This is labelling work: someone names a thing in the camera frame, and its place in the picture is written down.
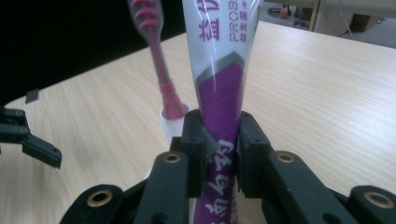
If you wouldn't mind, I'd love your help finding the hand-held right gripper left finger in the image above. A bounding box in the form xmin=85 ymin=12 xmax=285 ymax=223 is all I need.
xmin=169 ymin=108 xmax=208 ymax=199

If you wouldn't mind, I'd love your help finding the white and purple toothpaste tube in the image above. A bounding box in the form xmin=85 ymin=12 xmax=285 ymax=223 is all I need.
xmin=181 ymin=0 xmax=265 ymax=224

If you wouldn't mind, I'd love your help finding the dark tape piece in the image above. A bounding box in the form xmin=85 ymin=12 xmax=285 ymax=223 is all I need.
xmin=24 ymin=89 xmax=41 ymax=105

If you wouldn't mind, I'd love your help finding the pink toothbrush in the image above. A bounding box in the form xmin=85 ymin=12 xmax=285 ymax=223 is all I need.
xmin=125 ymin=0 xmax=190 ymax=121

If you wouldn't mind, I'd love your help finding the thin white cable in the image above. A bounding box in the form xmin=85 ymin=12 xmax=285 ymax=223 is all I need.
xmin=337 ymin=0 xmax=357 ymax=41

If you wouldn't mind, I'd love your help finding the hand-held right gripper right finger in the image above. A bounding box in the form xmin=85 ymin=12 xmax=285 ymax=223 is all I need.
xmin=234 ymin=110 xmax=274 ymax=200

